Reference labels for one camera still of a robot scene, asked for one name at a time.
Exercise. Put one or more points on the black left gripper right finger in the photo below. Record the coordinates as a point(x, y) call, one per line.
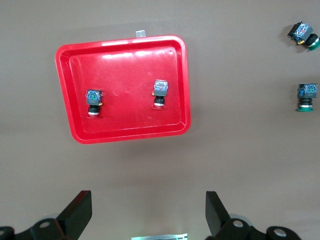
point(217, 215)

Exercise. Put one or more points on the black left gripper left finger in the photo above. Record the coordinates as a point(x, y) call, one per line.
point(77, 212)

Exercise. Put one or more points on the red push button switch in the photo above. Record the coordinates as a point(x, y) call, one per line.
point(94, 100)
point(160, 93)

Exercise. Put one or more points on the brown table cover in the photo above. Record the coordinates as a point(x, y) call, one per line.
point(250, 155)

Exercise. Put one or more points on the red plastic tray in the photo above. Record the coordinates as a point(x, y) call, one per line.
point(125, 75)

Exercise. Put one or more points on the small clear tape piece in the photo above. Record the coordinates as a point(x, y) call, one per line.
point(140, 33)

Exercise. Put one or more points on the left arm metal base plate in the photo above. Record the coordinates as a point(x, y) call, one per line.
point(160, 236)

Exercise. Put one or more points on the green push button switch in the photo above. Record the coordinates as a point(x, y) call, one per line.
point(307, 93)
point(302, 33)

